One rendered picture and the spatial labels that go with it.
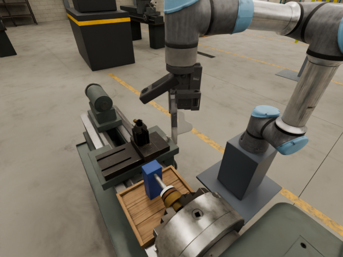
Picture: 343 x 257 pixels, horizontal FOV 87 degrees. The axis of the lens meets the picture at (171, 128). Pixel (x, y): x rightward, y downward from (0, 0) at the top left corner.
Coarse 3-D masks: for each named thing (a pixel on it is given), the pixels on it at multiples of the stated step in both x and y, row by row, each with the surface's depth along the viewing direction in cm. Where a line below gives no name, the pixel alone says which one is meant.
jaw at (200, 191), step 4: (200, 188) 67; (204, 188) 69; (192, 192) 70; (196, 192) 67; (200, 192) 66; (204, 192) 65; (184, 196) 70; (188, 196) 69; (192, 196) 68; (196, 196) 67; (216, 196) 65; (180, 200) 71; (184, 200) 70; (188, 200) 69; (184, 204) 69
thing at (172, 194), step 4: (172, 188) 76; (164, 192) 75; (168, 192) 74; (172, 192) 74; (176, 192) 74; (164, 196) 74; (168, 196) 73; (172, 196) 72; (176, 196) 72; (180, 196) 72; (164, 200) 74; (168, 200) 72; (172, 200) 71; (176, 200) 71; (164, 204) 74; (168, 204) 71; (172, 204) 71; (176, 204) 71; (180, 204) 71; (176, 208) 70; (180, 208) 75; (176, 212) 70
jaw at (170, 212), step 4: (168, 208) 70; (172, 208) 70; (164, 212) 71; (168, 212) 69; (172, 212) 69; (164, 216) 67; (168, 216) 67; (172, 216) 68; (164, 220) 66; (168, 220) 66; (160, 224) 64; (164, 224) 65; (156, 228) 63; (160, 228) 63; (156, 232) 62; (156, 236) 62; (156, 248) 61
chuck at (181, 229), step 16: (208, 192) 63; (192, 208) 57; (208, 208) 57; (224, 208) 59; (176, 224) 55; (192, 224) 53; (208, 224) 53; (160, 240) 56; (176, 240) 53; (192, 240) 51; (160, 256) 57; (176, 256) 52
